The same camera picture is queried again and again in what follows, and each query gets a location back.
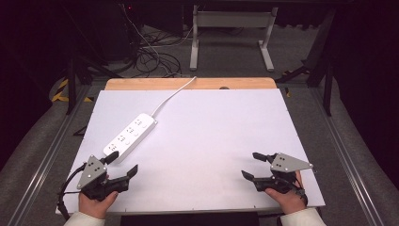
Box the white power strip cable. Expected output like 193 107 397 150
150 75 199 119

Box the yellow black hazard tape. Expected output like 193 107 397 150
51 77 95 104

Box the tangle of floor cables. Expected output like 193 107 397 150
120 2 196 79

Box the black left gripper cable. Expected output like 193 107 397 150
56 162 88 221

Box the white board table cover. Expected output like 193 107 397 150
56 89 327 216

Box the aluminium floor rail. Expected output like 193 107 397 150
7 84 92 226
308 87 386 226

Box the white metal desk frame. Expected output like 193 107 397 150
189 4 279 73

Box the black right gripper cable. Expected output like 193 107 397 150
291 175 311 207

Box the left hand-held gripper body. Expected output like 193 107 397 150
76 154 130 202

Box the person's left hand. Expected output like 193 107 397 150
78 190 120 220

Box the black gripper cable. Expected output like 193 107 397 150
291 175 311 207
56 162 88 221

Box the black metal stand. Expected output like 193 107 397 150
63 55 124 116
275 8 336 118

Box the white power strip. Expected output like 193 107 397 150
103 112 159 165

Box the person's right hand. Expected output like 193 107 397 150
264 170 308 216

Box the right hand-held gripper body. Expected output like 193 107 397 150
253 152 314 195

